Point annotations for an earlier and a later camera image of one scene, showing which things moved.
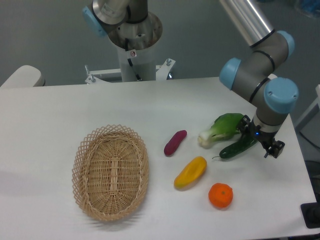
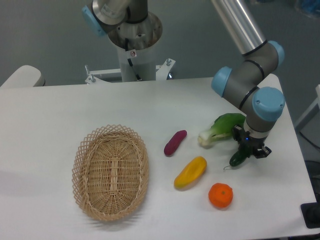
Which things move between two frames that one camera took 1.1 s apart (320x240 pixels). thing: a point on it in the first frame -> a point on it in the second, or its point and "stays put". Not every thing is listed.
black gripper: [265, 138] -> [249, 145]
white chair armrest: [26, 76] stays put
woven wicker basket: [110, 171] stays put
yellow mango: [193, 170] stays put
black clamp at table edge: [310, 213] stays put
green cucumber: [236, 148] -> [238, 157]
